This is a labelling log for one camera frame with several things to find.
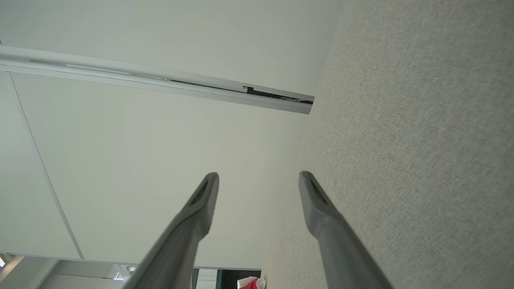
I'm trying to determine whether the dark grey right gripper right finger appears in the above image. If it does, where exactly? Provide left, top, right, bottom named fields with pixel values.
left=298, top=171, right=394, bottom=289

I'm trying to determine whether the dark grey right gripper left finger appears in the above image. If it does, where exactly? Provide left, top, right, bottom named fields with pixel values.
left=120, top=173, right=220, bottom=289

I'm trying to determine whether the aluminium partition post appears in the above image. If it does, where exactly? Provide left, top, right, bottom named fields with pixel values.
left=0, top=45, right=315, bottom=115

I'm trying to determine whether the red basketball jersey white trim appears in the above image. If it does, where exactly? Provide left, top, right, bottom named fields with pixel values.
left=237, top=276, right=266, bottom=289

